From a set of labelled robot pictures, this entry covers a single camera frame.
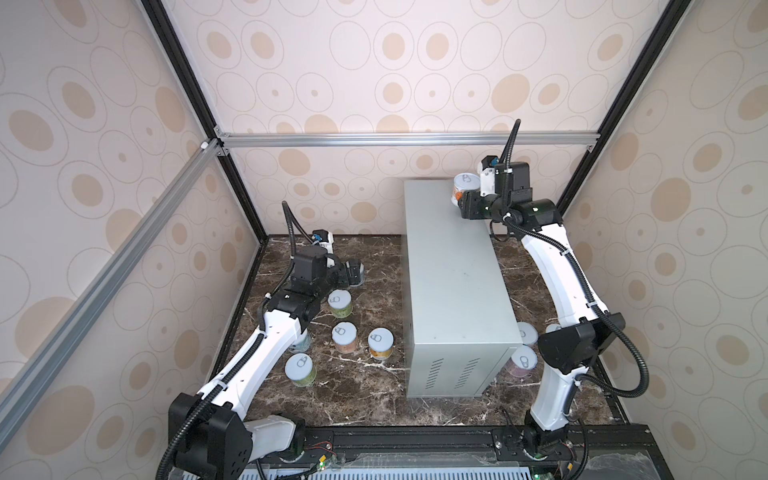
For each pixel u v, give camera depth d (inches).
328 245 27.6
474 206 27.4
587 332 18.1
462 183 31.0
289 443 24.3
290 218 25.5
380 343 33.6
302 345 34.4
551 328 20.3
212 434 15.2
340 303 37.2
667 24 27.0
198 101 32.1
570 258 19.8
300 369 31.9
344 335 34.4
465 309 23.7
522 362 32.0
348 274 27.9
